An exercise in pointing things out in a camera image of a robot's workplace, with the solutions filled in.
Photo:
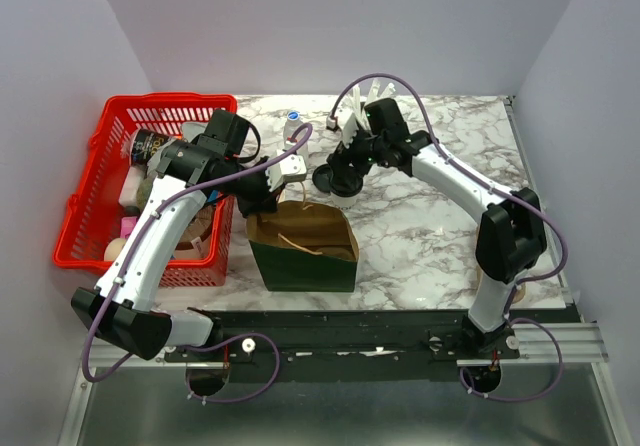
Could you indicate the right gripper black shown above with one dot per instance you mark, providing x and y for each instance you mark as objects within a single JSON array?
[{"x": 342, "y": 157}]

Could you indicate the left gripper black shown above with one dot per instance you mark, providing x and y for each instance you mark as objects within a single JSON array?
[{"x": 265, "y": 200}]

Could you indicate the green paper bag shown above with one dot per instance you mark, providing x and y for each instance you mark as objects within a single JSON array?
[{"x": 274, "y": 239}]

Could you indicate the black plastic cup lid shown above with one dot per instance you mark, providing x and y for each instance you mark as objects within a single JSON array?
[{"x": 346, "y": 188}]

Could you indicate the brown cardboard cup carrier top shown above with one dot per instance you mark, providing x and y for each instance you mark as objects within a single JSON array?
[{"x": 335, "y": 251}]

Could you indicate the brown cardboard cup carrier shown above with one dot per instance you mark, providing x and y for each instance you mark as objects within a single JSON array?
[
  {"x": 335, "y": 251},
  {"x": 519, "y": 291}
]

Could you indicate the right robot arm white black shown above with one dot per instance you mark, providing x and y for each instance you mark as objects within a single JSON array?
[{"x": 511, "y": 234}]

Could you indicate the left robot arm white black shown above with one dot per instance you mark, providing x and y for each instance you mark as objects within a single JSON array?
[{"x": 118, "y": 309}]

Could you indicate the white wrapped straws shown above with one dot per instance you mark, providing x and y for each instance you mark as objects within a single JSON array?
[{"x": 355, "y": 100}]

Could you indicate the brown round lid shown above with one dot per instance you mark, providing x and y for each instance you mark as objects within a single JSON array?
[{"x": 199, "y": 228}]

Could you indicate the grey cloth pouch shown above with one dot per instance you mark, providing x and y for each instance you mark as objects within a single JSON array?
[{"x": 190, "y": 130}]

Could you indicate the green scrub sponge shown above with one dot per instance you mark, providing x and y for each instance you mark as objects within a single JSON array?
[{"x": 143, "y": 193}]

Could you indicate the black snack can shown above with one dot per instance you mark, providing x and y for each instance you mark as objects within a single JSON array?
[{"x": 145, "y": 144}]

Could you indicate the white soap block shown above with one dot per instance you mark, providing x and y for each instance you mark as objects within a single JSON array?
[{"x": 131, "y": 184}]

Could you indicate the pink small box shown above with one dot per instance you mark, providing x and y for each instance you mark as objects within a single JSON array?
[{"x": 127, "y": 225}]

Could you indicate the red plastic basket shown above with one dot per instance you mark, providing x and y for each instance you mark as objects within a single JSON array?
[{"x": 93, "y": 214}]

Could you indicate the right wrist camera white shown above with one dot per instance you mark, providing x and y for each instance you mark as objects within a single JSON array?
[{"x": 353, "y": 126}]

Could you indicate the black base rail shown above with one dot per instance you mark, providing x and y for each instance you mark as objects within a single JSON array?
[{"x": 341, "y": 346}]

